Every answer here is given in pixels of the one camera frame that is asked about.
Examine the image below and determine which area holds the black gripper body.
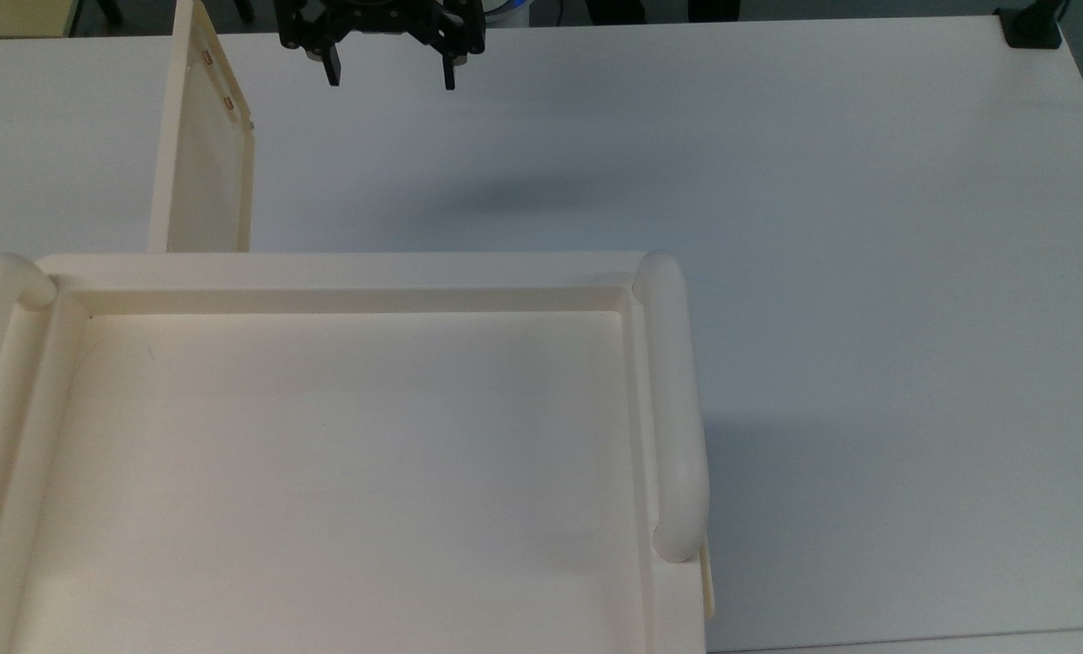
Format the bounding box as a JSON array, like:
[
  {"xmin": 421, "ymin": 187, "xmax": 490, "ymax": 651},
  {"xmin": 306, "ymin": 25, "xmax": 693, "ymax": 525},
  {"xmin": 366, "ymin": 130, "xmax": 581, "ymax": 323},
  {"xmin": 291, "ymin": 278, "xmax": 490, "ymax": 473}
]
[{"xmin": 322, "ymin": 0, "xmax": 437, "ymax": 37}]

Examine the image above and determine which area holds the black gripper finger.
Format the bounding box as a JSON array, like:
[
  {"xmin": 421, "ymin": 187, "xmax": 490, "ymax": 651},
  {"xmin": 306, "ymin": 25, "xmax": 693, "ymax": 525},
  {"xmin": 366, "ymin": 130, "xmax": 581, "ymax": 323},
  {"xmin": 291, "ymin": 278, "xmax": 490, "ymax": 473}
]
[
  {"xmin": 275, "ymin": 0, "xmax": 353, "ymax": 89},
  {"xmin": 414, "ymin": 0, "xmax": 488, "ymax": 92}
]

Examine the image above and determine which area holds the copper door handle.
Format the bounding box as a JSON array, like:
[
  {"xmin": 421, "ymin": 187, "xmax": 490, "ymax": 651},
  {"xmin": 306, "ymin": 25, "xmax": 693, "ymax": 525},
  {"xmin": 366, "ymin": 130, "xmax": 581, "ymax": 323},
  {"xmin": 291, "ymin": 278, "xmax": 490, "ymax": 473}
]
[{"xmin": 198, "ymin": 47, "xmax": 236, "ymax": 119}]

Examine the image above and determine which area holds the cream cabinet door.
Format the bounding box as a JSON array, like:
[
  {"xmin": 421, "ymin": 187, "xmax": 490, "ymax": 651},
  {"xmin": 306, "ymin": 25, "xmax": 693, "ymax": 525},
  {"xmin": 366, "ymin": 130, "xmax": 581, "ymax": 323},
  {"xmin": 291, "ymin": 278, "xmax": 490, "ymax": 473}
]
[{"xmin": 147, "ymin": 0, "xmax": 257, "ymax": 254}]

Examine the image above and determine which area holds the cream plastic cabinet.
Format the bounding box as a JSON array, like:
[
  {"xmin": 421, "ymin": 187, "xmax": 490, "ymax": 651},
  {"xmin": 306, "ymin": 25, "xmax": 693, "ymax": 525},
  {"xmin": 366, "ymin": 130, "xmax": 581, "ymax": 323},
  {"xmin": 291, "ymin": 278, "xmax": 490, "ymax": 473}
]
[{"xmin": 0, "ymin": 250, "xmax": 715, "ymax": 654}]

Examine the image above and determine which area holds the yellow wooden desk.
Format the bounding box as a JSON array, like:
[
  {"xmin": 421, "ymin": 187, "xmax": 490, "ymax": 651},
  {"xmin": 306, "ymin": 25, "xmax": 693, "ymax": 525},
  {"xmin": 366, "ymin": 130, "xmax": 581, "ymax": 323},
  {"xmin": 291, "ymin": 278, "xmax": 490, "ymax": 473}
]
[{"xmin": 0, "ymin": 0, "xmax": 81, "ymax": 40}]

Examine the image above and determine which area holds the black camera clamp base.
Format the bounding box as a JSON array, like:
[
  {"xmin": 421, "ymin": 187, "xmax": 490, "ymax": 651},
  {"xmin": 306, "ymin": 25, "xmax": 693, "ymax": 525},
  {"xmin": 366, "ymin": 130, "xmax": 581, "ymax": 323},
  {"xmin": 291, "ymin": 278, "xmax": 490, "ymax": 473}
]
[{"xmin": 994, "ymin": 0, "xmax": 1066, "ymax": 50}]

